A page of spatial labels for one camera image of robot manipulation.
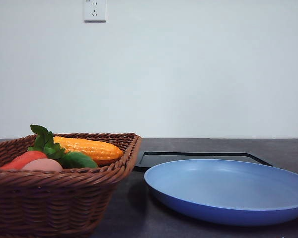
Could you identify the blue plate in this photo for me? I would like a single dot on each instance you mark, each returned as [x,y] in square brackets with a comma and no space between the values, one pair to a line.
[224,192]

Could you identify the pink-brown egg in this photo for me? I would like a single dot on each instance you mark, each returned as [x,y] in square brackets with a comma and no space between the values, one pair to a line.
[42,165]

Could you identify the brown wicker basket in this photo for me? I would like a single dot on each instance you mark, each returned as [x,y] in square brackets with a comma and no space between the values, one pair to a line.
[69,203]

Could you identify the black square tray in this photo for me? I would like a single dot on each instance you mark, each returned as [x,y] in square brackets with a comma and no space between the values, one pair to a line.
[152,158]

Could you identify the yellow toy corn cob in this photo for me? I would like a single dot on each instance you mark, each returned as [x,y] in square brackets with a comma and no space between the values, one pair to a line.
[102,153]

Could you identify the green toy cucumber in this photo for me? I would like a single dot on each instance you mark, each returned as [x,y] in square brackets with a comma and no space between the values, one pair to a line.
[78,160]

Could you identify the orange toy carrot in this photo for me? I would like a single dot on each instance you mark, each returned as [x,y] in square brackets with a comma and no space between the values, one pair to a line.
[19,162]

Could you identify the white wall socket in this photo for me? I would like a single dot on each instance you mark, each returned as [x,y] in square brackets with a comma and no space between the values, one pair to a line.
[95,11]

